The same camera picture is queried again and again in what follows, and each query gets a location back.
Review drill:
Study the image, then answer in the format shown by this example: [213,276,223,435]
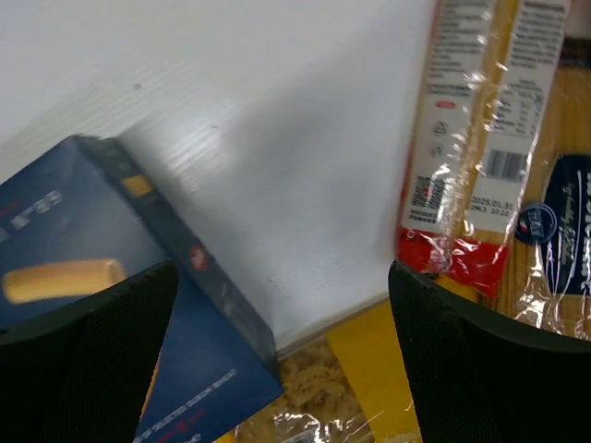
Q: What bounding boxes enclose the red spaghetti bag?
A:
[397,1,572,300]

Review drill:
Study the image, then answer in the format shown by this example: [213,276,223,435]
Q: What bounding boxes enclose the dark label spaghetti bag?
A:
[480,66,590,341]

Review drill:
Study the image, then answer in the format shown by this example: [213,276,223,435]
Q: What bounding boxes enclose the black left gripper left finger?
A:
[1,261,179,442]

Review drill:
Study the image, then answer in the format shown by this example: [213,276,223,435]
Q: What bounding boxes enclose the blue Barilla pasta box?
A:
[1,136,283,442]

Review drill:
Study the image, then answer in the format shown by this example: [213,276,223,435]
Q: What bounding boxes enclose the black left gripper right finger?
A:
[389,260,590,442]

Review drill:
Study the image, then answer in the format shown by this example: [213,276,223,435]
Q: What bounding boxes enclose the yellow fusilli pasta bag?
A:
[221,302,422,442]

